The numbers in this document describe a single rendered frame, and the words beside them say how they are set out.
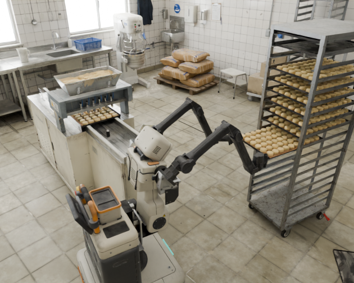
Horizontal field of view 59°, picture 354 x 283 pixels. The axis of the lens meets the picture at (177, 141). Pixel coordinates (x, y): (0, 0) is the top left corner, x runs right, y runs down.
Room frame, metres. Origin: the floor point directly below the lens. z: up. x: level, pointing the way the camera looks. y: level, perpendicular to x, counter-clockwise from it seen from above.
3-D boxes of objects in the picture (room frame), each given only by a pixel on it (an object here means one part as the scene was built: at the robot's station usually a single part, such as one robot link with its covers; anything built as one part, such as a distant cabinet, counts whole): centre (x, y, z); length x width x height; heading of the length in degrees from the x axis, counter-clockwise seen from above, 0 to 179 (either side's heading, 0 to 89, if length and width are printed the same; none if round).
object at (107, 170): (2.46, 0.52, 0.45); 0.70 x 0.34 x 0.90; 37
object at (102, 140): (2.86, 1.01, 0.87); 2.01 x 0.03 x 0.07; 37
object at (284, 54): (2.60, -1.01, 1.59); 0.64 x 0.03 x 0.03; 119
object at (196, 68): (6.15, -0.40, 0.47); 0.72 x 0.42 x 0.17; 140
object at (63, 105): (2.86, 0.83, 1.01); 0.72 x 0.33 x 0.34; 127
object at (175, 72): (6.21, -0.05, 0.32); 0.72 x 0.42 x 0.17; 49
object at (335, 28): (2.43, -1.10, 0.93); 0.64 x 0.51 x 1.78; 119
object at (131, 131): (3.04, 0.78, 0.87); 2.01 x 0.03 x 0.07; 37
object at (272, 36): (2.48, -0.73, 0.97); 0.03 x 0.03 x 1.70; 29
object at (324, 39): (2.08, -0.95, 0.97); 0.03 x 0.03 x 1.70; 29
